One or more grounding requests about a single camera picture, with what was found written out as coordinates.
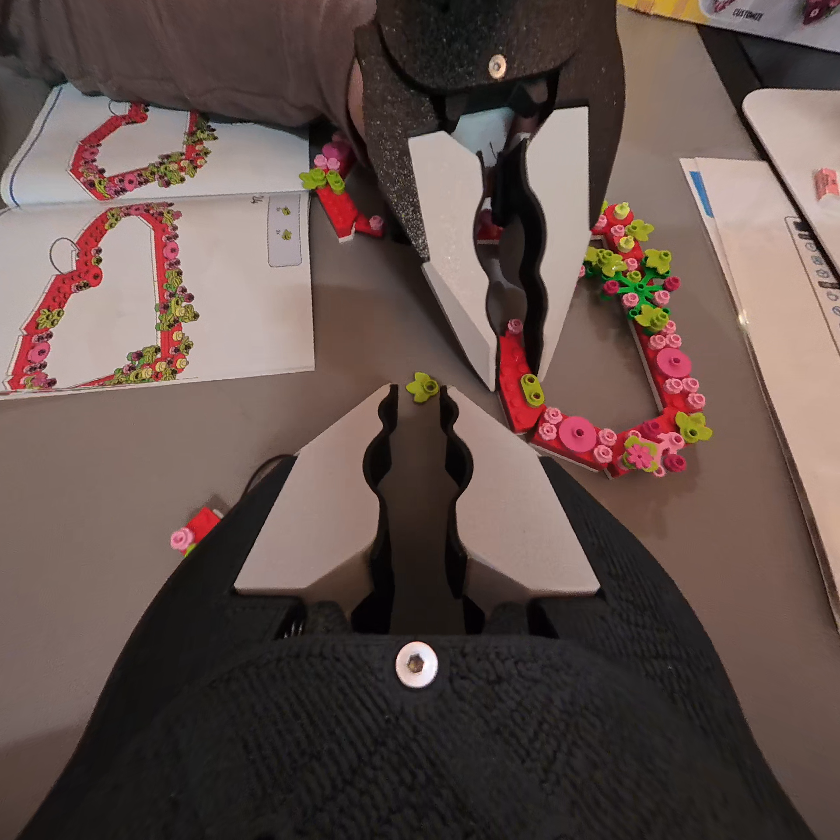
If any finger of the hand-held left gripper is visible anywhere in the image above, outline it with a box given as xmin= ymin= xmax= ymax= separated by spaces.
xmin=489 ymin=105 xmax=592 ymax=385
xmin=407 ymin=130 xmax=498 ymax=392

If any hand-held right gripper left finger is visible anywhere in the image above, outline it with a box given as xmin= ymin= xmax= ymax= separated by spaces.
xmin=234 ymin=384 xmax=399 ymax=634

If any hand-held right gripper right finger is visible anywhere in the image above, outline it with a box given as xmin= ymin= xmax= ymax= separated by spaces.
xmin=438 ymin=386 xmax=601 ymax=634

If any red lego heart frame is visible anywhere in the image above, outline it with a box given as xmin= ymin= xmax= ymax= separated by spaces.
xmin=474 ymin=199 xmax=715 ymax=480

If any person's left forearm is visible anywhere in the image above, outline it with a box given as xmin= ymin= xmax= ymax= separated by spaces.
xmin=0 ymin=0 xmax=378 ymax=158

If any red lego segment with flowers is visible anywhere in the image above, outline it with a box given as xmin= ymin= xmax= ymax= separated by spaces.
xmin=298 ymin=134 xmax=388 ymax=249

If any lego instruction booklet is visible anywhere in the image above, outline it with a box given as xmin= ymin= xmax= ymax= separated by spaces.
xmin=0 ymin=82 xmax=316 ymax=399

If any lego set box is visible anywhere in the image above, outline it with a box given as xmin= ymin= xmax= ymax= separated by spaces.
xmin=617 ymin=0 xmax=840 ymax=53

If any paper sheet in plastic sleeve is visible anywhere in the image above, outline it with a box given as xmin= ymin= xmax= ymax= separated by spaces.
xmin=680 ymin=156 xmax=840 ymax=634

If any silver laptop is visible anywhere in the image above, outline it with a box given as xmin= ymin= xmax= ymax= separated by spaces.
xmin=742 ymin=88 xmax=840 ymax=270

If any red lego piece with cord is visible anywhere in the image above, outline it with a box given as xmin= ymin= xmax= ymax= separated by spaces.
xmin=169 ymin=455 xmax=293 ymax=559

